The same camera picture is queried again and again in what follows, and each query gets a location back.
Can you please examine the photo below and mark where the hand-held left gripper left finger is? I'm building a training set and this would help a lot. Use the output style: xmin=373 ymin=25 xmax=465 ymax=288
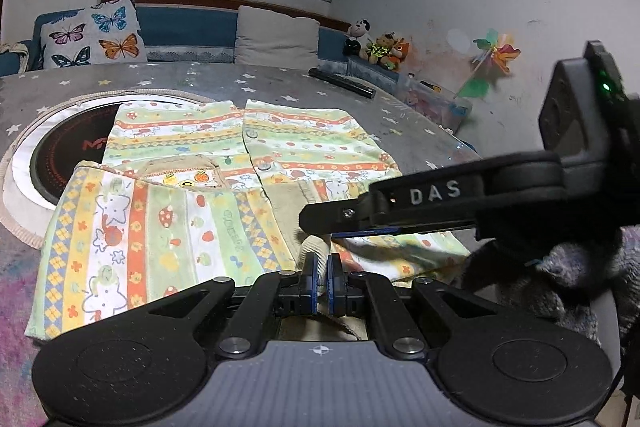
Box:
xmin=125 ymin=253 xmax=320 ymax=360

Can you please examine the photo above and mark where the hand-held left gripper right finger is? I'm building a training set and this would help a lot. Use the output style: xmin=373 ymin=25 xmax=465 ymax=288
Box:
xmin=327 ymin=253 xmax=526 ymax=360

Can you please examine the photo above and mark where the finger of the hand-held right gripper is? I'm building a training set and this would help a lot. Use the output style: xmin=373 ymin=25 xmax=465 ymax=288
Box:
xmin=330 ymin=218 xmax=481 ymax=241
xmin=298 ymin=162 xmax=488 ymax=239

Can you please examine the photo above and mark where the pastel patterned child shirt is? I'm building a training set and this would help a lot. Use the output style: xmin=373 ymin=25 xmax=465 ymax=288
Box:
xmin=25 ymin=99 xmax=471 ymax=343

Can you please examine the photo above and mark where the person's right forearm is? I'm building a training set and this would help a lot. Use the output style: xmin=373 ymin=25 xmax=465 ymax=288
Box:
xmin=462 ymin=229 xmax=626 ymax=345

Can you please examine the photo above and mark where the clear plastic toy box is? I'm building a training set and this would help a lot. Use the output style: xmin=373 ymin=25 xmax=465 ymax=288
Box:
xmin=397 ymin=72 xmax=473 ymax=132

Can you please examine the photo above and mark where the black remote control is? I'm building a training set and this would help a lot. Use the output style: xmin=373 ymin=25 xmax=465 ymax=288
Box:
xmin=308 ymin=68 xmax=376 ymax=98

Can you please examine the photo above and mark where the colourful pinwheel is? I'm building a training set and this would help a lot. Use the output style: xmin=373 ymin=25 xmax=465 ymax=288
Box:
xmin=457 ymin=29 xmax=521 ymax=100

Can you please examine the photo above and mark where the orange fox plush toy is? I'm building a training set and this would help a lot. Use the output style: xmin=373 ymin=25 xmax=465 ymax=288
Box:
xmin=387 ymin=37 xmax=411 ymax=72

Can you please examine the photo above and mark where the panda plush toy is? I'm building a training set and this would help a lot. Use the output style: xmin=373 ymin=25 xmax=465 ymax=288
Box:
xmin=345 ymin=19 xmax=373 ymax=58

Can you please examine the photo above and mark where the beige pillow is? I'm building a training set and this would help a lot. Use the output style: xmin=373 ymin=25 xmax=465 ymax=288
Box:
xmin=235 ymin=5 xmax=321 ymax=70

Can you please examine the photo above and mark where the blue sofa bench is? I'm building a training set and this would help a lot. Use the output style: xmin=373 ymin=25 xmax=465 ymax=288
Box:
xmin=0 ymin=4 xmax=401 ymax=78

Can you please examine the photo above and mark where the round black induction cooker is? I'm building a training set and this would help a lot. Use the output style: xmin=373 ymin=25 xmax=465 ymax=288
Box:
xmin=0 ymin=89 xmax=226 ymax=250

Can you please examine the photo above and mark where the butterfly print pillow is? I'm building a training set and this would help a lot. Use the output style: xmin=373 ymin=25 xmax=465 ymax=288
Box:
xmin=40 ymin=0 xmax=148 ymax=70

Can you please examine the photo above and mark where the beige bag strap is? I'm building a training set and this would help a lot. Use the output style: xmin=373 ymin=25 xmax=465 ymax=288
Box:
xmin=0 ymin=43 xmax=28 ymax=72

